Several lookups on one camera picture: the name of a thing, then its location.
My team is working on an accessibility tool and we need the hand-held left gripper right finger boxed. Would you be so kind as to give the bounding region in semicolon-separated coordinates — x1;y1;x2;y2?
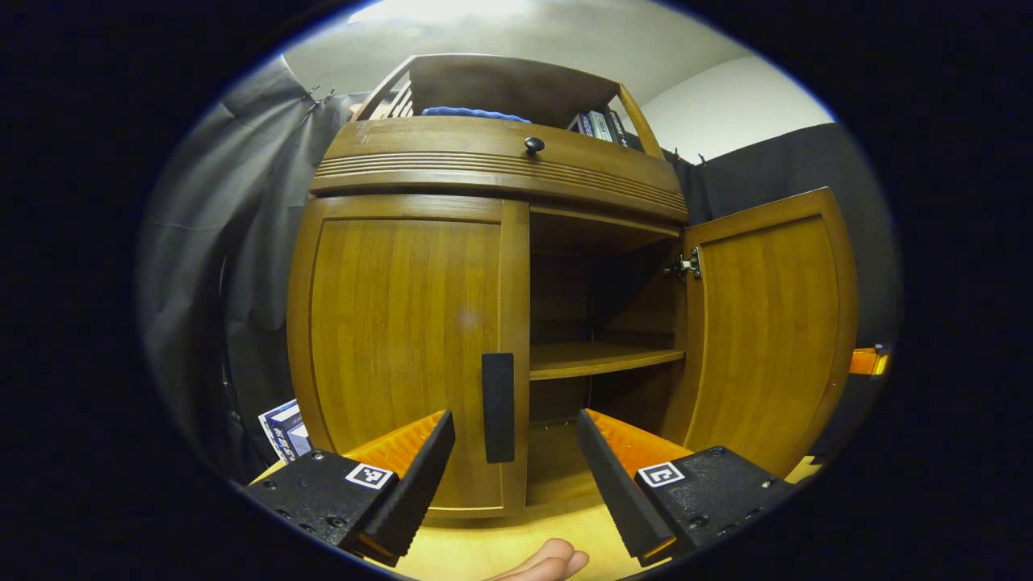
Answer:
575;408;796;567

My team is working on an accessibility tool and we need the ceiling light panel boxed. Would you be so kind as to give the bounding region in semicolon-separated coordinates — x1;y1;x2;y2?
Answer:
347;0;533;25

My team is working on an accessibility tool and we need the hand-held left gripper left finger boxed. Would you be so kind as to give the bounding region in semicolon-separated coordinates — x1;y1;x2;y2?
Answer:
242;409;457;567

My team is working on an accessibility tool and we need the wooden inner shelf board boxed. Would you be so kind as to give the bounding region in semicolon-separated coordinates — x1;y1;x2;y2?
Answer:
529;341;687;382

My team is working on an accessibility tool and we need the black door handle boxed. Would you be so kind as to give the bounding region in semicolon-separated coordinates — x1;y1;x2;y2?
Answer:
482;353;516;464

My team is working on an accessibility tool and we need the black backdrop cloth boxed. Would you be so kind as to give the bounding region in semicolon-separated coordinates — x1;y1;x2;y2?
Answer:
137;56;901;485

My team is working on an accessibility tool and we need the wooden cabinet door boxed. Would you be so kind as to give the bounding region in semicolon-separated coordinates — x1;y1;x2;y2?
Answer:
662;187;859;479
286;194;532;519

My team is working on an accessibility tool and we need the metal door hinge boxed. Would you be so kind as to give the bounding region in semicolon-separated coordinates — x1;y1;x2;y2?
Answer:
663;246;703;283

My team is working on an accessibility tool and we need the navy blue book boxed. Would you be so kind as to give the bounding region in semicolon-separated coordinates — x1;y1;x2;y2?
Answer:
269;408;307;459

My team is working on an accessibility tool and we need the white book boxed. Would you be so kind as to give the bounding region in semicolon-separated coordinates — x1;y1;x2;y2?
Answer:
258;399;295;462

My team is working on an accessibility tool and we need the blue folded cloth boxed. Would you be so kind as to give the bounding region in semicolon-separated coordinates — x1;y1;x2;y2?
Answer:
420;106;533;124

